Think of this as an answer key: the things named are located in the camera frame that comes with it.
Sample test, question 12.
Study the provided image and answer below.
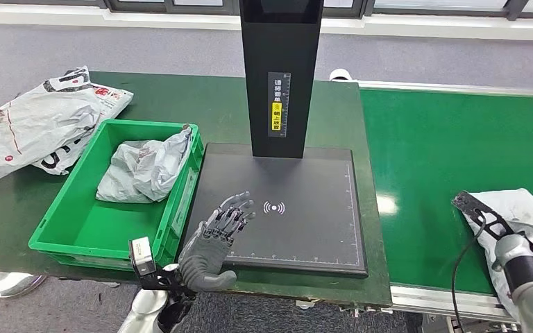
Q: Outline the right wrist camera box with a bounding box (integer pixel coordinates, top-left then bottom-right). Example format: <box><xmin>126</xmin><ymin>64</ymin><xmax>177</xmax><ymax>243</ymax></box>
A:
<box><xmin>451</xmin><ymin>190</ymin><xmax>518</xmax><ymax>243</ymax></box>

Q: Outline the yellow black scanner label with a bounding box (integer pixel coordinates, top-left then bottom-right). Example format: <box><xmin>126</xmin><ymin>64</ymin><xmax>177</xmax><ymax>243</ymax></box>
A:
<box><xmin>267</xmin><ymin>71</ymin><xmax>291</xmax><ymax>138</ymax></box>

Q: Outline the green plastic crate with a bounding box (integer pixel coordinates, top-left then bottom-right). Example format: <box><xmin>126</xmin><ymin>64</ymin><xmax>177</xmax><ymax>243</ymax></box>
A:
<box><xmin>28</xmin><ymin>118</ymin><xmax>205</xmax><ymax>273</ymax></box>

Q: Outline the green conveyor belt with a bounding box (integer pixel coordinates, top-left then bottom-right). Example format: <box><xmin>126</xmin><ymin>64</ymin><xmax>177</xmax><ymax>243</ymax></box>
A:
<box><xmin>359</xmin><ymin>88</ymin><xmax>533</xmax><ymax>298</ymax></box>

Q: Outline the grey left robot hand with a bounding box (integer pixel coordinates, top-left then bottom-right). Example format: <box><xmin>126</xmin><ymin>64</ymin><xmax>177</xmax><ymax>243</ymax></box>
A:
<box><xmin>178</xmin><ymin>191</ymin><xmax>257</xmax><ymax>293</ymax></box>

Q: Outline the plain grey parcel bag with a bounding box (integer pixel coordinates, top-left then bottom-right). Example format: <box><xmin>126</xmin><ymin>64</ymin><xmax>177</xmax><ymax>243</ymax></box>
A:
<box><xmin>95</xmin><ymin>126</ymin><xmax>193</xmax><ymax>204</ymax></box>

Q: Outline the grey parcel bag red smear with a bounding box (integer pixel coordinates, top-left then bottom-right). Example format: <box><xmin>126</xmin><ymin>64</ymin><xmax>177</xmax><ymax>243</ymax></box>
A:
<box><xmin>459</xmin><ymin>188</ymin><xmax>533</xmax><ymax>323</ymax></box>

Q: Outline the crumpled white bag black print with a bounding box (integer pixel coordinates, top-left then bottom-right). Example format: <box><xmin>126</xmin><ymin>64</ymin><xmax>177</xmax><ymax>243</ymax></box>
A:
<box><xmin>0</xmin><ymin>66</ymin><xmax>103</xmax><ymax>185</ymax></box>

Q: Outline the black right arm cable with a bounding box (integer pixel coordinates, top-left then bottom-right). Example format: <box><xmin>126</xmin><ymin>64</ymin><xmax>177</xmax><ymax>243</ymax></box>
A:
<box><xmin>451</xmin><ymin>213</ymin><xmax>488</xmax><ymax>318</ymax></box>

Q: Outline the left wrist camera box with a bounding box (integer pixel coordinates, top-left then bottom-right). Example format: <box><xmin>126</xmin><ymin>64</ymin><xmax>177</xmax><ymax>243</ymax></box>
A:
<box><xmin>128</xmin><ymin>237</ymin><xmax>157</xmax><ymax>279</ymax></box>

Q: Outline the black inbound scanner machine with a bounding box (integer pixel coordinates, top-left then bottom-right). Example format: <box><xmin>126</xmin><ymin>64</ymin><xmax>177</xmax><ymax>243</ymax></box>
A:
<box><xmin>184</xmin><ymin>0</ymin><xmax>369</xmax><ymax>278</ymax></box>

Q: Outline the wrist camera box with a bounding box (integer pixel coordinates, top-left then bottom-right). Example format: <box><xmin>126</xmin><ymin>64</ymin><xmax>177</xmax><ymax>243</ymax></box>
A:
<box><xmin>128</xmin><ymin>237</ymin><xmax>157</xmax><ymax>279</ymax></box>
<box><xmin>451</xmin><ymin>190</ymin><xmax>518</xmax><ymax>243</ymax></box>

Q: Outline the white bag red label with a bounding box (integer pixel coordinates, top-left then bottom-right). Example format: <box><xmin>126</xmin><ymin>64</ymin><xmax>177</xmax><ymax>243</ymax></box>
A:
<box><xmin>32</xmin><ymin>84</ymin><xmax>134</xmax><ymax>176</ymax></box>

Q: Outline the white round roller cap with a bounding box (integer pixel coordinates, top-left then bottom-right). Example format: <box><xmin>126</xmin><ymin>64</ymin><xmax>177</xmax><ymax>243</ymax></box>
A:
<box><xmin>330</xmin><ymin>67</ymin><xmax>354</xmax><ymax>83</ymax></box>

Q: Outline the chrome round base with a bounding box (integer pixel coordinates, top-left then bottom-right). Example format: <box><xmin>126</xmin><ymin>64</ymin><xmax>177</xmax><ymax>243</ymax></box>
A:
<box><xmin>0</xmin><ymin>270</ymin><xmax>48</xmax><ymax>299</ymax></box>

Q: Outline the dark green table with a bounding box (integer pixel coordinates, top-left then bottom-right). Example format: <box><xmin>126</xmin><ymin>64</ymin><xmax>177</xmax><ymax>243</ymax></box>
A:
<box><xmin>0</xmin><ymin>71</ymin><xmax>392</xmax><ymax>308</ymax></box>

